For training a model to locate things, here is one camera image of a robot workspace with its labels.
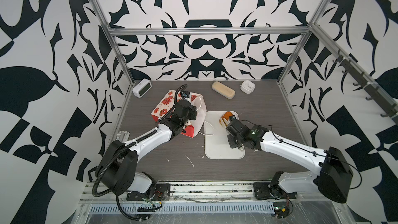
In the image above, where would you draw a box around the silver metal bracket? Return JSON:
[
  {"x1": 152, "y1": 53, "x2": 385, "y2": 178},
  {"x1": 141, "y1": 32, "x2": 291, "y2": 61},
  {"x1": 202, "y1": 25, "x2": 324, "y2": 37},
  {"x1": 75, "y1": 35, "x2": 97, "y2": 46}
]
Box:
[{"x1": 116, "y1": 131, "x2": 130, "y2": 143}]

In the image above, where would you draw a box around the small electronics board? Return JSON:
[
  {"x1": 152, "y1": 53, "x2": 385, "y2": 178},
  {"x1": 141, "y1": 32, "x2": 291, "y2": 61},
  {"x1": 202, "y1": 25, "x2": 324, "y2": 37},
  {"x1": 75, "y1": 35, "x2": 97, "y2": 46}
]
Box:
[{"x1": 273, "y1": 201, "x2": 294, "y2": 219}]

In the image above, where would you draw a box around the white rectangular tray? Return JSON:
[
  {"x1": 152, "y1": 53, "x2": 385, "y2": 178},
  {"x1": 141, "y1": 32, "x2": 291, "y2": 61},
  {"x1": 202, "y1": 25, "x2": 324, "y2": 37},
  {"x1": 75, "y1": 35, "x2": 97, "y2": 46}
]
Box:
[{"x1": 204, "y1": 111, "x2": 245, "y2": 160}]

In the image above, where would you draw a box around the beige oblong sponge block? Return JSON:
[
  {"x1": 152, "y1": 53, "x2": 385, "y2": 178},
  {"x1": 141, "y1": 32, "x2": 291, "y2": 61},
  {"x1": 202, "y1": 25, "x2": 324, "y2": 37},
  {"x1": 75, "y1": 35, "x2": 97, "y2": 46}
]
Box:
[{"x1": 211, "y1": 82, "x2": 235, "y2": 100}]

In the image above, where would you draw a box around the white slotted cable duct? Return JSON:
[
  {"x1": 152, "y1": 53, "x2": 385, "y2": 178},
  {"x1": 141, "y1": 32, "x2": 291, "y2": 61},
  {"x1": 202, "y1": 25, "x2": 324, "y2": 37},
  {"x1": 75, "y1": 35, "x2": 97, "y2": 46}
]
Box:
[{"x1": 88, "y1": 201, "x2": 276, "y2": 215}]

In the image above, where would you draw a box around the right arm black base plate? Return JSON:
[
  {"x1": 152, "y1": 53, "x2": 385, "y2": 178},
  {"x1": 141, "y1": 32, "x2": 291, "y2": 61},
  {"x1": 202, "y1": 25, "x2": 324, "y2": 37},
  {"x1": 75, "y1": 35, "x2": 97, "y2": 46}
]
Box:
[{"x1": 253, "y1": 182, "x2": 297, "y2": 200}]

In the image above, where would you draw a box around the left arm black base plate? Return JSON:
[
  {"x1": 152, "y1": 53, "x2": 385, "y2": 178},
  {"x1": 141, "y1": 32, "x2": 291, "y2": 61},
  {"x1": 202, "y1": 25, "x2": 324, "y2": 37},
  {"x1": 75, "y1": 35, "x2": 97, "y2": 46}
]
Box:
[{"x1": 126, "y1": 183, "x2": 171, "y2": 201}]

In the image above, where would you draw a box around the white red paper bag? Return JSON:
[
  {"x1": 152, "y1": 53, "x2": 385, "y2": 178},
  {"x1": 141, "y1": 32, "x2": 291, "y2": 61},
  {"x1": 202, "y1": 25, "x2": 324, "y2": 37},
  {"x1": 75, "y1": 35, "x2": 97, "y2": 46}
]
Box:
[{"x1": 151, "y1": 90, "x2": 207, "y2": 138}]

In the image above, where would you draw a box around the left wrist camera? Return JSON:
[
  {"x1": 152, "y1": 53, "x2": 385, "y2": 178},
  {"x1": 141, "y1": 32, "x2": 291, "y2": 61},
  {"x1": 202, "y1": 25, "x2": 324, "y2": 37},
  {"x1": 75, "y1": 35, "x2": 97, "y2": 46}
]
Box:
[{"x1": 180, "y1": 91, "x2": 191, "y2": 101}]

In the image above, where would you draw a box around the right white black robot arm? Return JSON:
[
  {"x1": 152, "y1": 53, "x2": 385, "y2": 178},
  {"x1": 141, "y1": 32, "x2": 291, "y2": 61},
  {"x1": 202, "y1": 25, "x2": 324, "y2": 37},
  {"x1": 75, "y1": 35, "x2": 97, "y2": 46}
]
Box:
[{"x1": 219, "y1": 114, "x2": 353, "y2": 203}]

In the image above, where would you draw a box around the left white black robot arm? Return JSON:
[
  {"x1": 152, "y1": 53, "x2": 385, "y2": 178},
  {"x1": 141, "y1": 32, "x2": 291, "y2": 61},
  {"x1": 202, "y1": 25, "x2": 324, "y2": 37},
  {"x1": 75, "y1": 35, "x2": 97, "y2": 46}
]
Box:
[{"x1": 92, "y1": 100, "x2": 197, "y2": 197}]

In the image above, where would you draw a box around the small white lidded container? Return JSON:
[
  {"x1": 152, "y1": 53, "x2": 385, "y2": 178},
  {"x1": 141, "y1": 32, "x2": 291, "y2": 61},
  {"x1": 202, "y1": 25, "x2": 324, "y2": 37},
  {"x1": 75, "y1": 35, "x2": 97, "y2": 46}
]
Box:
[{"x1": 240, "y1": 80, "x2": 256, "y2": 94}]

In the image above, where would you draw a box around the brown fake croissant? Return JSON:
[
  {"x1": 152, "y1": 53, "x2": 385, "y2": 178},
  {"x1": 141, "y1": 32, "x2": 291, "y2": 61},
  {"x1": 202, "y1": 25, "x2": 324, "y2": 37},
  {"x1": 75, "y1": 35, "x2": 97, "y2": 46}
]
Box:
[{"x1": 219, "y1": 111, "x2": 234, "y2": 128}]

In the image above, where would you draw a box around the white digital alarm clock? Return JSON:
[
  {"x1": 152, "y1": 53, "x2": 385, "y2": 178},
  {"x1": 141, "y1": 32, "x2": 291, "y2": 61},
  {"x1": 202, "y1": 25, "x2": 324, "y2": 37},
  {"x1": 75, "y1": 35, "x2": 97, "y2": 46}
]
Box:
[{"x1": 132, "y1": 79, "x2": 152, "y2": 98}]

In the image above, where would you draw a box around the black corrugated cable conduit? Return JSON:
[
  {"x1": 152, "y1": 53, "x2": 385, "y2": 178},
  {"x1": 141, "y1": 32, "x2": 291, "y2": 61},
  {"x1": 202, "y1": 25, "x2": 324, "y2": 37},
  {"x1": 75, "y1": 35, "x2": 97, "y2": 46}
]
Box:
[{"x1": 92, "y1": 83, "x2": 189, "y2": 222}]

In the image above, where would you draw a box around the black wall hook rail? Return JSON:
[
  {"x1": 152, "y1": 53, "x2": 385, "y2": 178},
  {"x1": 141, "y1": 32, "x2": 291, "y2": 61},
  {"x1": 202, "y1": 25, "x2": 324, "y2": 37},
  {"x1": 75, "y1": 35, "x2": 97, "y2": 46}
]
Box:
[{"x1": 332, "y1": 49, "x2": 398, "y2": 125}]

